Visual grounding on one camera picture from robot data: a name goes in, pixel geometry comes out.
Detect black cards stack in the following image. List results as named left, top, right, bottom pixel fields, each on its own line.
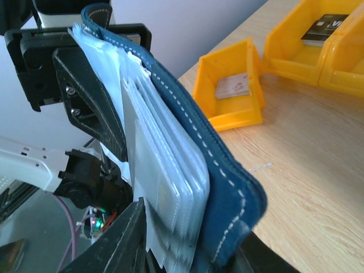
left=301, top=14, right=349, bottom=47

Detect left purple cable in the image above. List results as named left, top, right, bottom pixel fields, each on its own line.
left=53, top=195, right=79, bottom=273

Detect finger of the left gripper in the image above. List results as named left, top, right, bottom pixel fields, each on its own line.
left=52, top=47, right=127, bottom=161

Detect blue leather card holder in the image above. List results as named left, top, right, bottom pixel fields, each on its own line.
left=70, top=3, right=267, bottom=272

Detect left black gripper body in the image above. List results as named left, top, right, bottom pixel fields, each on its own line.
left=4, top=23, right=153, bottom=112

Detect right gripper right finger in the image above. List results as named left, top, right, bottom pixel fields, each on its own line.
left=227, top=233, right=293, bottom=273

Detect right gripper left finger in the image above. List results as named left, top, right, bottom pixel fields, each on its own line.
left=61, top=198, right=146, bottom=273

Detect left controller board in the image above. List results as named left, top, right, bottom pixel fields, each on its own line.
left=76, top=207, right=117, bottom=241

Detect separate yellow bin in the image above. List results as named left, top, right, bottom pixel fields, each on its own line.
left=193, top=38, right=265, bottom=131

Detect yellow bin leftmost of row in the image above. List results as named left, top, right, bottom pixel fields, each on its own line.
left=263, top=1, right=363, bottom=86

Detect yellow bin of row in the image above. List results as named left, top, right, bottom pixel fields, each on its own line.
left=263, top=1, right=363, bottom=86
left=319, top=3, right=363, bottom=98

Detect white pink cards stack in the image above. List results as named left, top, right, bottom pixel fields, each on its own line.
left=215, top=73, right=250, bottom=100

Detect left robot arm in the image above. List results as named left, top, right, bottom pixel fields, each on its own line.
left=1, top=27, right=131, bottom=212

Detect yellow bin middle of row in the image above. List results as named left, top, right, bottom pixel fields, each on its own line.
left=319, top=3, right=363, bottom=98

